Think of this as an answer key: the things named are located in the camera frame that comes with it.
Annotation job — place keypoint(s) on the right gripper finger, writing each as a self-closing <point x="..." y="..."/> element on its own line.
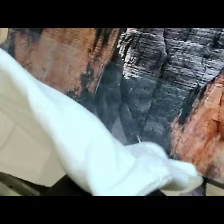
<point x="66" y="187"/>

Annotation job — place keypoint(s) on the white T-shirt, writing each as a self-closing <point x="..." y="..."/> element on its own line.
<point x="86" y="150"/>

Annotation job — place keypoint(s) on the silver frame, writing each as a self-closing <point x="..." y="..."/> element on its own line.
<point x="18" y="185"/>

